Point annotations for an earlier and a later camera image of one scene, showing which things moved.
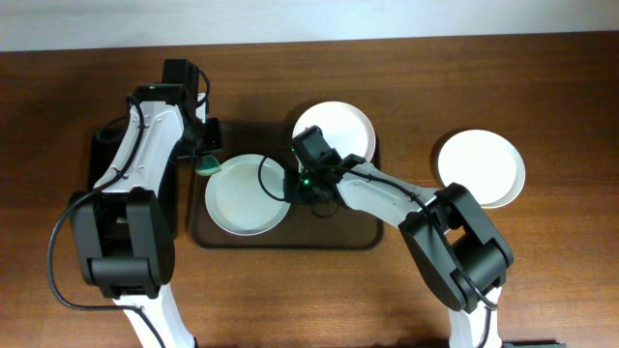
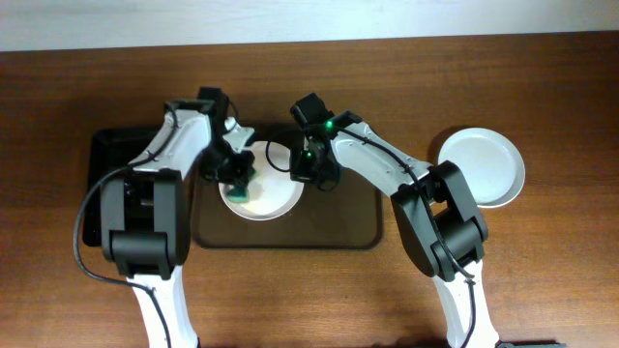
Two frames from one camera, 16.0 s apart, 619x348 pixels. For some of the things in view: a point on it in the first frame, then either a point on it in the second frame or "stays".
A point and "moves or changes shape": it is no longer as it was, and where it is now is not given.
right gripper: [293, 192] → [301, 173]
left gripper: [215, 139] → [240, 174]
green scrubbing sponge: [207, 164] moves or changes shape
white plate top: [343, 128] moves or changes shape
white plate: [484, 162] stays
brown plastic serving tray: [348, 228] stays
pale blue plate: [236, 200] → [488, 162]
